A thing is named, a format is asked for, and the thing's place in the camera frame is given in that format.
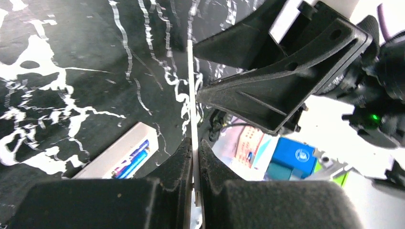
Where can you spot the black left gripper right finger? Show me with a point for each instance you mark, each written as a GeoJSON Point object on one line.
{"type": "Point", "coordinates": [230, 202]}

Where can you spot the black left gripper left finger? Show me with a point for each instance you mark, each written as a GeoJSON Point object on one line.
{"type": "Point", "coordinates": [159, 200]}

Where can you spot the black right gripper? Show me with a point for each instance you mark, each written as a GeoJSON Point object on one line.
{"type": "Point", "coordinates": [374, 83]}

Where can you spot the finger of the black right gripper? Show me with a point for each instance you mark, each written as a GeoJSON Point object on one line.
{"type": "Point", "coordinates": [247, 44]}

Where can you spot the white remote battery cover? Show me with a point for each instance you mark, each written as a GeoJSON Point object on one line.
{"type": "Point", "coordinates": [193, 127]}

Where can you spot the blue battery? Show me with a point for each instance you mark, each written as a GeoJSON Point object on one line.
{"type": "Point", "coordinates": [128, 160]}
{"type": "Point", "coordinates": [126, 173]}

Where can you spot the white remote control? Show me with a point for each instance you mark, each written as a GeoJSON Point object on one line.
{"type": "Point", "coordinates": [102, 166]}

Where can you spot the pink printed packet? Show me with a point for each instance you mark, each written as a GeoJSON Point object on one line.
{"type": "Point", "coordinates": [245, 149]}

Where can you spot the blue box beyond table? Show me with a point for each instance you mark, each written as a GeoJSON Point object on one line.
{"type": "Point", "coordinates": [291, 160]}

